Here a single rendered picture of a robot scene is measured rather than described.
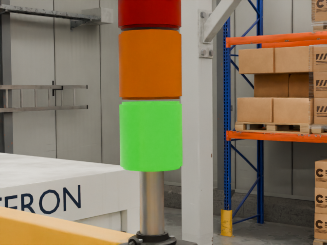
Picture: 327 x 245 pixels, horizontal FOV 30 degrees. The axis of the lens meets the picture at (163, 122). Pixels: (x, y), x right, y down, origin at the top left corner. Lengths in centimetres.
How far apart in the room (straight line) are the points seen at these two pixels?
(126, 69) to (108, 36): 1104
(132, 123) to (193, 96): 257
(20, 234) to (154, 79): 23
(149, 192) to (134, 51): 11
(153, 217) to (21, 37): 968
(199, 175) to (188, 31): 72
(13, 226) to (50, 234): 6
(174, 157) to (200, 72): 257
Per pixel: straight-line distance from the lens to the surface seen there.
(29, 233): 60
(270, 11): 1054
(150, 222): 49
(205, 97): 306
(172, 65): 47
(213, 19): 301
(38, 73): 1032
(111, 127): 1152
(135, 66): 46
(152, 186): 48
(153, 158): 46
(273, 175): 1053
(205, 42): 305
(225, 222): 943
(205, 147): 307
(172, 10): 47
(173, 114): 47
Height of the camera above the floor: 222
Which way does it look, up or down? 3 degrees down
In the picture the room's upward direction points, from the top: 1 degrees counter-clockwise
